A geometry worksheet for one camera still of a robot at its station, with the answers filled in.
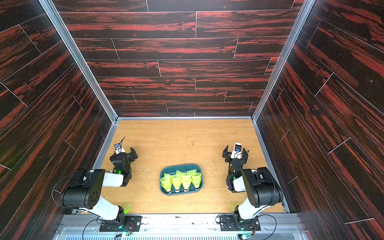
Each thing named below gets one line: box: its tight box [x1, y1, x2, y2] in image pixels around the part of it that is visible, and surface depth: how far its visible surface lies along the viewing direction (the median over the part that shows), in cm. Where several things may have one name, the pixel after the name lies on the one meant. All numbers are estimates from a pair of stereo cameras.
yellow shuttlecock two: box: [175, 169, 185, 178], surface depth 88 cm
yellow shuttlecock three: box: [186, 169, 197, 177], surface depth 88 cm
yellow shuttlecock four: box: [181, 176, 192, 192], surface depth 82 cm
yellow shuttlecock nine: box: [171, 175, 182, 193], surface depth 84 cm
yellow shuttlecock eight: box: [160, 173, 172, 194], surface depth 84 cm
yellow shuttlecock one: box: [191, 172, 202, 190], surface depth 84 cm
